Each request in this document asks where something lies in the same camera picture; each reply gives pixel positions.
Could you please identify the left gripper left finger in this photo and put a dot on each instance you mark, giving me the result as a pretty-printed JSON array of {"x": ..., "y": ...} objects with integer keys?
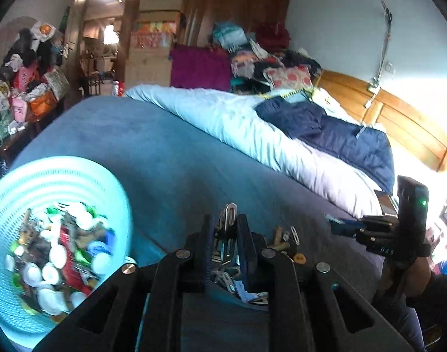
[{"x": 197, "y": 268}]

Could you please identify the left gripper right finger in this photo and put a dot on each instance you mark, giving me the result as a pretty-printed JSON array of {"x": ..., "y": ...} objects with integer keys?
[{"x": 250, "y": 247}]

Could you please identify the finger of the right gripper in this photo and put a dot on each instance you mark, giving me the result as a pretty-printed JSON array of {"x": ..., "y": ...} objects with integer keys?
[
  {"x": 345, "y": 229},
  {"x": 344, "y": 222}
]

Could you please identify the metal clothes clip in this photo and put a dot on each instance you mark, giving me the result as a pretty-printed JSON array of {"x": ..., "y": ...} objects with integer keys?
[{"x": 224, "y": 235}]

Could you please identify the brown wooden clothespin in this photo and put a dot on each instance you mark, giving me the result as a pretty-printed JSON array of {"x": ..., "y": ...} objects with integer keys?
[{"x": 278, "y": 244}]

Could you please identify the person's right hand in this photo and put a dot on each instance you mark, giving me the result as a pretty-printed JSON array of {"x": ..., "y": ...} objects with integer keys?
[{"x": 413, "y": 281}]

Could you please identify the smartphone on bed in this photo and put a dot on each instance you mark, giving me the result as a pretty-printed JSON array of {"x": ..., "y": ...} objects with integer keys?
[{"x": 387, "y": 203}]

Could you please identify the navy blue jacket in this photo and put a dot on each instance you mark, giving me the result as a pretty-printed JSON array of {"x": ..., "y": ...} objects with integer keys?
[{"x": 364, "y": 148}]

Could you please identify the blue bed blanket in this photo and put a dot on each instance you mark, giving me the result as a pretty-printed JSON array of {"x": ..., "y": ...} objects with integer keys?
[{"x": 174, "y": 175}]

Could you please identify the wooden headboard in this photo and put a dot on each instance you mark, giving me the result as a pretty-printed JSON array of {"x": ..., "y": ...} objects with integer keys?
[{"x": 403, "y": 123}]

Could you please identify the white duvet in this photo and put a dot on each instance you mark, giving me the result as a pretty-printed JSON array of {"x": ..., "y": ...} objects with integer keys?
[{"x": 231, "y": 118}]

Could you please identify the cyan plastic basket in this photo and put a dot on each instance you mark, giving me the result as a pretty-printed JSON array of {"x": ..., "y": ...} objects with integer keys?
[{"x": 65, "y": 228}]

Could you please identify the red patterned pillow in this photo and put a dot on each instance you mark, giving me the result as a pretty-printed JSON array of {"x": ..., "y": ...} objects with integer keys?
[{"x": 288, "y": 77}]

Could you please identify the magenta cloth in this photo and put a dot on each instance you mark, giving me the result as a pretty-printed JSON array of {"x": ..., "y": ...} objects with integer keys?
[{"x": 195, "y": 67}]

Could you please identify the stacked cardboard boxes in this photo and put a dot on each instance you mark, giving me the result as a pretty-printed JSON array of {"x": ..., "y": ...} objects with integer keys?
[{"x": 154, "y": 34}]

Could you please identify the cluttered wooden side table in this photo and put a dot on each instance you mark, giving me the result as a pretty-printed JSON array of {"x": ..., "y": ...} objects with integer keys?
[{"x": 32, "y": 83}]

